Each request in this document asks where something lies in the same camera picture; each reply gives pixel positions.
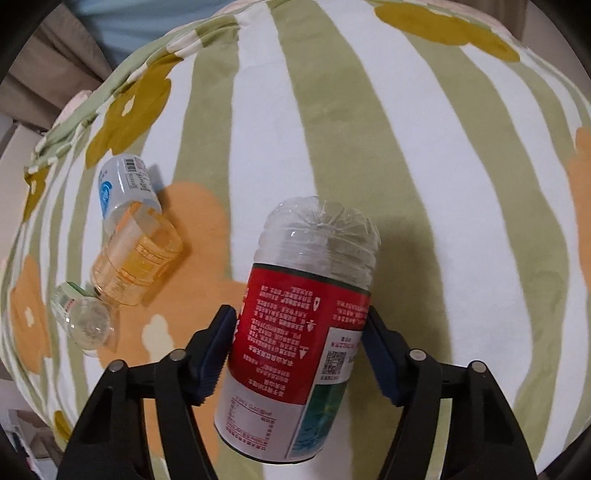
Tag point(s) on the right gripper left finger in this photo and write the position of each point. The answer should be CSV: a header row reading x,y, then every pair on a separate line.
x,y
110,441

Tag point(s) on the blue white label bottle cup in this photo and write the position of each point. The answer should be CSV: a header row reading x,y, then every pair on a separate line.
x,y
123,180

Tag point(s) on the red label plastic bottle cup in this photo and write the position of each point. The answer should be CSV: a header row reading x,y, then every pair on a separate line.
x,y
299,330

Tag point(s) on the green label clear bottle cup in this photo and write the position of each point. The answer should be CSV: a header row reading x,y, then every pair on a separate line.
x,y
84,317

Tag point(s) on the left beige curtain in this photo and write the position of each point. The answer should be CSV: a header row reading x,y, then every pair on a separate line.
x,y
60,60

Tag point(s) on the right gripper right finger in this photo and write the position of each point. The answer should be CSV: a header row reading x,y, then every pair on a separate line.
x,y
455,414

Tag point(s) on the blue window cloth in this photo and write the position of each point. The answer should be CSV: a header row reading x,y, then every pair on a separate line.
x,y
120,27

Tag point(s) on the green striped floral blanket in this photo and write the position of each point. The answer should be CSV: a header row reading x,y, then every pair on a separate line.
x,y
469,152

